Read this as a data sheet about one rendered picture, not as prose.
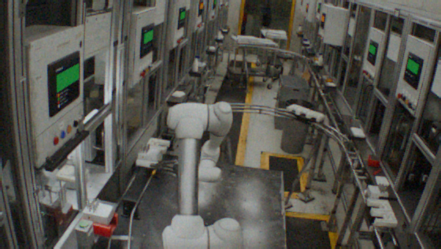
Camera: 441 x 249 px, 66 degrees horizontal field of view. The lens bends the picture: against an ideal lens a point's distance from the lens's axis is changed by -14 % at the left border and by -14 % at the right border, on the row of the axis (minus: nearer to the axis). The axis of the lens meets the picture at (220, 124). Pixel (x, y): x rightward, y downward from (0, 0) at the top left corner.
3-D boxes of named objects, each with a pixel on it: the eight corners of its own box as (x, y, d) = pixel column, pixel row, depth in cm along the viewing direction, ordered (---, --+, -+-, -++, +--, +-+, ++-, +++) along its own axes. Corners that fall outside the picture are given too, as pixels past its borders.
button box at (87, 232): (89, 251, 156) (87, 231, 151) (73, 247, 156) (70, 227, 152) (95, 241, 163) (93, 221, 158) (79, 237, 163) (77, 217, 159)
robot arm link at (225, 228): (242, 265, 186) (250, 232, 178) (207, 265, 183) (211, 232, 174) (237, 245, 201) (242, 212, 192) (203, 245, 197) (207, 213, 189)
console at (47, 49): (44, 170, 128) (36, 43, 111) (-14, 156, 130) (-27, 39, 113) (88, 127, 167) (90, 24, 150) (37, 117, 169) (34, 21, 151)
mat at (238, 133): (240, 189, 395) (240, 188, 394) (183, 180, 398) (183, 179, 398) (255, 62, 935) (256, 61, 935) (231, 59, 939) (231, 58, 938)
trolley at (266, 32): (285, 78, 831) (291, 35, 794) (258, 75, 827) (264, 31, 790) (278, 68, 909) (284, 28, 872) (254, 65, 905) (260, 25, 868)
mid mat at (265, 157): (310, 200, 387) (311, 199, 386) (258, 194, 390) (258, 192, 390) (303, 157, 479) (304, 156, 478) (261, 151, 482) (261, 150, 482)
